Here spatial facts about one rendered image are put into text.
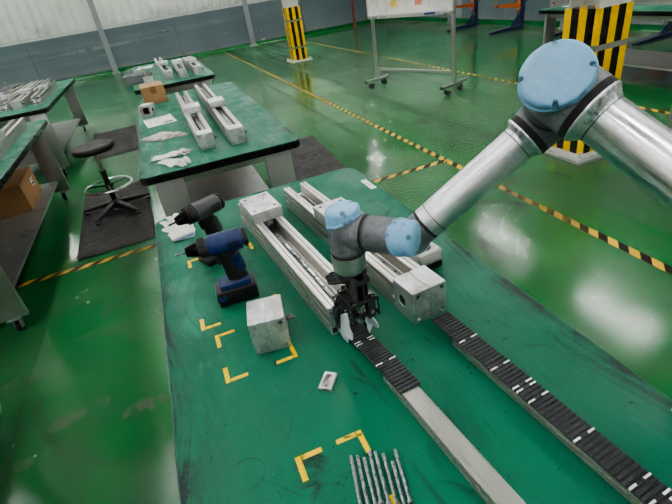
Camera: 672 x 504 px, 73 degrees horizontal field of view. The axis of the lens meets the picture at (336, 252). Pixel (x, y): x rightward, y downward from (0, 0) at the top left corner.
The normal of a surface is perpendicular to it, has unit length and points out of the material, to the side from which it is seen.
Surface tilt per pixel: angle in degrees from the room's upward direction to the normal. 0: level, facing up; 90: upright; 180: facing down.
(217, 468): 0
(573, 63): 53
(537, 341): 0
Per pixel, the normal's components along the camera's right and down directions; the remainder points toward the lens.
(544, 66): -0.54, -0.11
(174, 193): 0.36, 0.44
